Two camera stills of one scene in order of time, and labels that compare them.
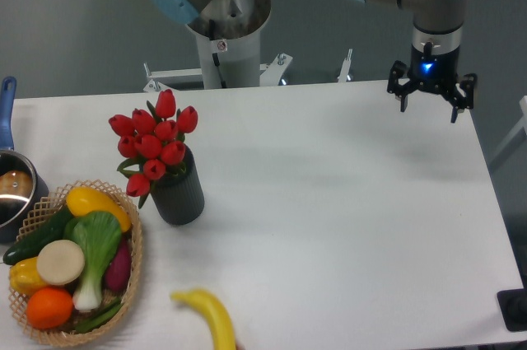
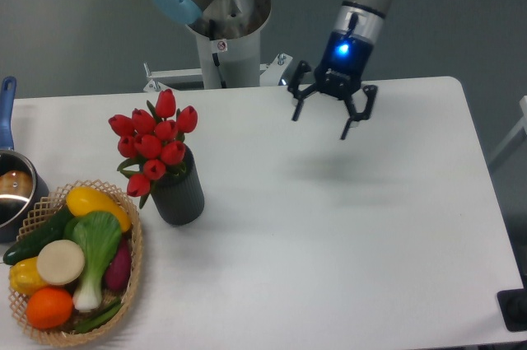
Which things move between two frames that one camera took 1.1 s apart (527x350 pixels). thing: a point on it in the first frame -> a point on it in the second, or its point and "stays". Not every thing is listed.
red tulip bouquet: [151, 142] stays
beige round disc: [60, 262] stays
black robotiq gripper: [435, 72] -> [343, 63]
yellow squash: [83, 200] stays
